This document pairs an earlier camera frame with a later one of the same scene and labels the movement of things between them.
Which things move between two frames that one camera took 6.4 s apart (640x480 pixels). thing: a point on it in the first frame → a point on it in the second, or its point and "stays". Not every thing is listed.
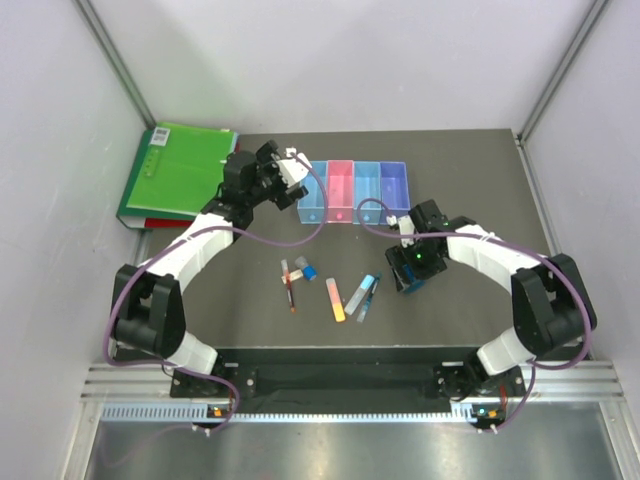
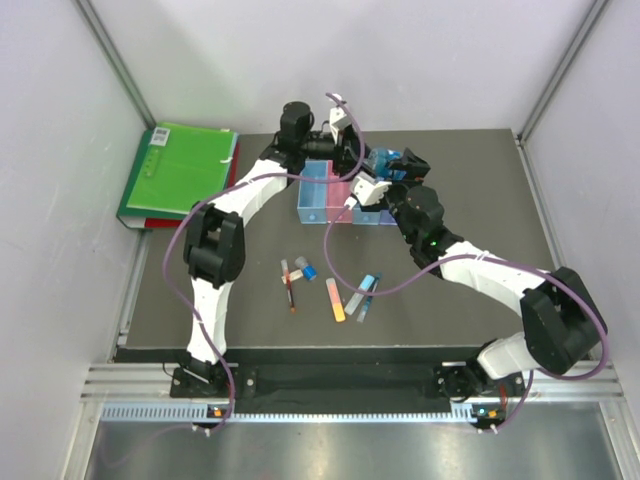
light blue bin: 311,208 stays
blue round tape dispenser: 414,285 → 379,160
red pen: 289,285 stays
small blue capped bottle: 309,271 stays
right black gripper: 399,256 → 415,167
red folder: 155,222 stays
